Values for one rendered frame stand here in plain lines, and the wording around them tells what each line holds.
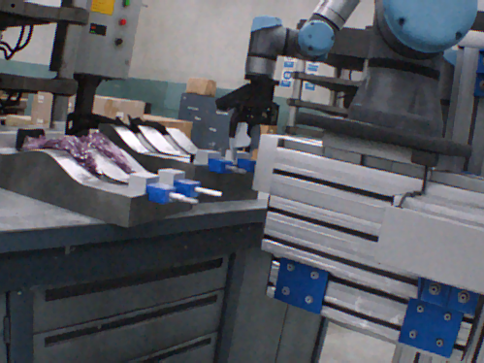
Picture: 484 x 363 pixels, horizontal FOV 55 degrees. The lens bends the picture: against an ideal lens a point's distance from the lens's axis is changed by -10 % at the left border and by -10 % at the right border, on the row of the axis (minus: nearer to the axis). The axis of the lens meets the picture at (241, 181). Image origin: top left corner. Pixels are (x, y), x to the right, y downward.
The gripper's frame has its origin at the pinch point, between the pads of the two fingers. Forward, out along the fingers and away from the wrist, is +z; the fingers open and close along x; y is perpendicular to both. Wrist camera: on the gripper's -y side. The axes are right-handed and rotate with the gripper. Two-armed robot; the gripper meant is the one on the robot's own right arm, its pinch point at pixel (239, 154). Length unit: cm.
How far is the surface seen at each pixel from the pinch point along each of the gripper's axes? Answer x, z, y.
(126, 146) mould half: -17.8, 2.0, -22.2
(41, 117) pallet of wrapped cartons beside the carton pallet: 187, 29, -417
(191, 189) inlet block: -28.3, 5.4, 11.1
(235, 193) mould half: -1.8, 9.3, 1.9
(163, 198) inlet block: -38.9, 5.9, 14.2
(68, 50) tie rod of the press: -8, -23, -73
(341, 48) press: 351, -87, -159
